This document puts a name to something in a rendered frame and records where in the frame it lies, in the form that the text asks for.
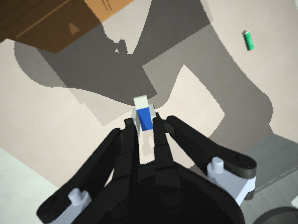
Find small wooden chest of drawers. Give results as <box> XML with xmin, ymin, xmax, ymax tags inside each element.
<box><xmin>7</xmin><ymin>0</ymin><xmax>134</xmax><ymax>54</ymax></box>

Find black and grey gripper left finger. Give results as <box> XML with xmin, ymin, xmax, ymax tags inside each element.
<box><xmin>36</xmin><ymin>108</ymin><xmax>140</xmax><ymax>224</ymax></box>

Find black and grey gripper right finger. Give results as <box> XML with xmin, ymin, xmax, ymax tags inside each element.
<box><xmin>149</xmin><ymin>104</ymin><xmax>257</xmax><ymax>207</ymax></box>

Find blue and white eraser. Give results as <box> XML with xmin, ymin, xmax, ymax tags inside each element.
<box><xmin>134</xmin><ymin>95</ymin><xmax>153</xmax><ymax>131</ymax></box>

